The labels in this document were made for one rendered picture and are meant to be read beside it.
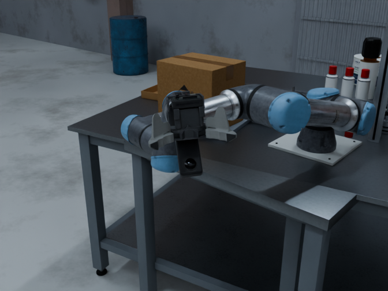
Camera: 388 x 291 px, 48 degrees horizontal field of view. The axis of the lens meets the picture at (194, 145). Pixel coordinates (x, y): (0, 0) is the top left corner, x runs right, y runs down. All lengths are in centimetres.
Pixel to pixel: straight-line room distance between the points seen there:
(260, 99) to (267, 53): 441
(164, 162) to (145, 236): 99
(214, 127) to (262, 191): 64
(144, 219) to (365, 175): 92
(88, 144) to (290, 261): 101
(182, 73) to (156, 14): 508
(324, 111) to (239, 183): 36
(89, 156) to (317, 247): 112
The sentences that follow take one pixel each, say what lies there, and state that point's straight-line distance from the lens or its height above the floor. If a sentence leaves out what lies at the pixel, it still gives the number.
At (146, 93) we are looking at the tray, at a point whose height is 86.
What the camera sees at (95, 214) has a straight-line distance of 219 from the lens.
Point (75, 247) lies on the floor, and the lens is 265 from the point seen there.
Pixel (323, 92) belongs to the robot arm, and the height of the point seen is 107.
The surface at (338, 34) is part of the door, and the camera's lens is 518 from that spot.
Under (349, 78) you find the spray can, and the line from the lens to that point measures 202.
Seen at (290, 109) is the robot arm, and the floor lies 113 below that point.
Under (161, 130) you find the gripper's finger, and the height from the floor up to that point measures 122.
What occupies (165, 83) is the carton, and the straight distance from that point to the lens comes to 189.
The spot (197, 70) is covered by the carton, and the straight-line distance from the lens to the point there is 176.
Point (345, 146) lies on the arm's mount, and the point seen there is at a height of 84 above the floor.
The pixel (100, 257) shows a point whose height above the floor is 13.
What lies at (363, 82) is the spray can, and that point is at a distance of 201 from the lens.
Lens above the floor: 151
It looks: 23 degrees down
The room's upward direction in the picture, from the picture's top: straight up
